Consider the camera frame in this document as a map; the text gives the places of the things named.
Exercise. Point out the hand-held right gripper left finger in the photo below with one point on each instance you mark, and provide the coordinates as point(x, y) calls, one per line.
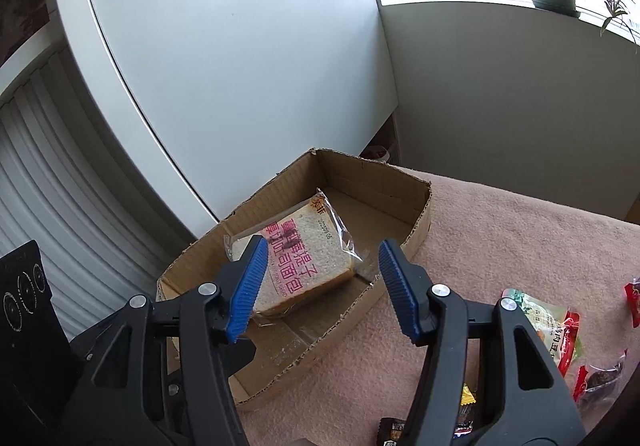
point(247, 293)

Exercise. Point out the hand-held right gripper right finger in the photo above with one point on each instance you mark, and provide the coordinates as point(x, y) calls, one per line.
point(397, 291)

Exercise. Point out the sliced bread packet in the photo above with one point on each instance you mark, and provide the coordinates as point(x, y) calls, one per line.
point(310, 246)

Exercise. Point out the brown cardboard box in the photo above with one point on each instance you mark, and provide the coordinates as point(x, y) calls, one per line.
point(360, 196)

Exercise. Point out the pink blanket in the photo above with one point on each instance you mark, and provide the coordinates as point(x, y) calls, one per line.
point(475, 236)

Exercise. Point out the small yellow snack packet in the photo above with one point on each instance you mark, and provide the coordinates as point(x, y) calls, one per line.
point(466, 398)

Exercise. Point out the dark round object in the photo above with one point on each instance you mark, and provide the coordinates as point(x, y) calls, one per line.
point(375, 154)

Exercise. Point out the dark brown snack packet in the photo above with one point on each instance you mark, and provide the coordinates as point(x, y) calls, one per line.
point(390, 432)

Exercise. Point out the green red snack packet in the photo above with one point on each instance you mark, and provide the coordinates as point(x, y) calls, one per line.
point(550, 321)

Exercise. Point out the white ribbed radiator cover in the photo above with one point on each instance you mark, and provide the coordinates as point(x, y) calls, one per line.
point(75, 176)

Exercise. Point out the red clear dark snack packet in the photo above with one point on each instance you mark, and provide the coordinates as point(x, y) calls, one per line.
point(597, 376)

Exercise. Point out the small red snack packet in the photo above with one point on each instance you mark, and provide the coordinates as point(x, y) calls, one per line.
point(635, 301)

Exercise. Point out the white cabinet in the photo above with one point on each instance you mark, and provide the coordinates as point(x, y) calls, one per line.
point(225, 51)

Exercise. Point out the dark wall picture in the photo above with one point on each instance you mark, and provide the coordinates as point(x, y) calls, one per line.
point(20, 1)

